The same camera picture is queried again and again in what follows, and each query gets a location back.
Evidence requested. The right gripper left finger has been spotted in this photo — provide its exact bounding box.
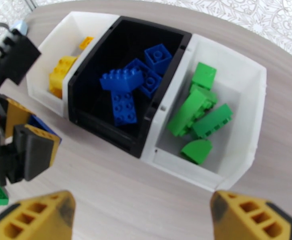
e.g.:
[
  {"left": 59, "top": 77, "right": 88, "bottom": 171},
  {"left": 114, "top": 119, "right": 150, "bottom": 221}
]
[{"left": 0, "top": 190, "right": 76, "bottom": 240}]

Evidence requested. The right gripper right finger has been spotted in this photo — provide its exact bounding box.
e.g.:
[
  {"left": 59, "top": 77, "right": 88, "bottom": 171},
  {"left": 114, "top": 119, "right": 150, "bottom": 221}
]
[{"left": 210, "top": 190, "right": 292, "bottom": 240}]

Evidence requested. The blue lego brick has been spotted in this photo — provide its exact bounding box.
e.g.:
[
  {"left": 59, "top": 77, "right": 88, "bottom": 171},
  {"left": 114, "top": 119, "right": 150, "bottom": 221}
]
[
  {"left": 99, "top": 68, "right": 144, "bottom": 93},
  {"left": 110, "top": 90, "right": 138, "bottom": 127},
  {"left": 143, "top": 43, "right": 173, "bottom": 75},
  {"left": 27, "top": 114, "right": 62, "bottom": 142},
  {"left": 124, "top": 58, "right": 163, "bottom": 99}
]

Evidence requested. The yellow lego brick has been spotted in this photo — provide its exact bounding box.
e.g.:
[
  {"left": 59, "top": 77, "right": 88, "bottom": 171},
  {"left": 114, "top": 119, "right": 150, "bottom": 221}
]
[
  {"left": 79, "top": 36, "right": 95, "bottom": 50},
  {"left": 52, "top": 55, "right": 78, "bottom": 78},
  {"left": 48, "top": 71, "right": 67, "bottom": 99}
]

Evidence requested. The narrow green lego brick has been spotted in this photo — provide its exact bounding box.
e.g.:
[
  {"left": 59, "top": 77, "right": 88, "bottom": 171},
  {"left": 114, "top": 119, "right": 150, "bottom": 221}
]
[{"left": 191, "top": 103, "right": 234, "bottom": 139}]

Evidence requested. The large green lego brick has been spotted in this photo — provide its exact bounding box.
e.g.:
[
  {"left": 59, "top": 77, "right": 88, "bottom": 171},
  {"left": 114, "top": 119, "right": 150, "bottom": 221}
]
[{"left": 167, "top": 84, "right": 218, "bottom": 138}]

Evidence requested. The black plastic bin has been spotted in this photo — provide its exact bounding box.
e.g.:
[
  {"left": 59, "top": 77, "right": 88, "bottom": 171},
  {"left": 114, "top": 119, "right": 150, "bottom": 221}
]
[{"left": 66, "top": 15, "right": 193, "bottom": 159}]

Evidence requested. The small light blue container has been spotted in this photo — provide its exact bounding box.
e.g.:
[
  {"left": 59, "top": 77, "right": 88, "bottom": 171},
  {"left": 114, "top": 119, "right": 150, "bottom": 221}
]
[{"left": 10, "top": 19, "right": 29, "bottom": 35}]

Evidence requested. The white plastic bin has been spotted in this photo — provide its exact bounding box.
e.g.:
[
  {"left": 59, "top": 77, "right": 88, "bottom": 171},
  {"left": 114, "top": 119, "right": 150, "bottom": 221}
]
[
  {"left": 140, "top": 34, "right": 268, "bottom": 193},
  {"left": 25, "top": 10, "right": 121, "bottom": 119}
]

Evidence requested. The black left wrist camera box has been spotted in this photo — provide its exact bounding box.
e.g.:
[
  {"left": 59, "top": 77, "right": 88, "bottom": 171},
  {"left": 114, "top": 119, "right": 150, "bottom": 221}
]
[{"left": 0, "top": 28, "right": 42, "bottom": 85}]

